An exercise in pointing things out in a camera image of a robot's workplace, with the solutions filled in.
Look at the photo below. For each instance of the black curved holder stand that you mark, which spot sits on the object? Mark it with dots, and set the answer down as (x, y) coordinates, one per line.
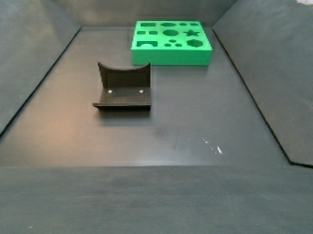
(124, 82)

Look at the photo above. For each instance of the green shape sorter block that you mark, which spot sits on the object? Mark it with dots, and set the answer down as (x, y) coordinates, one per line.
(169, 43)

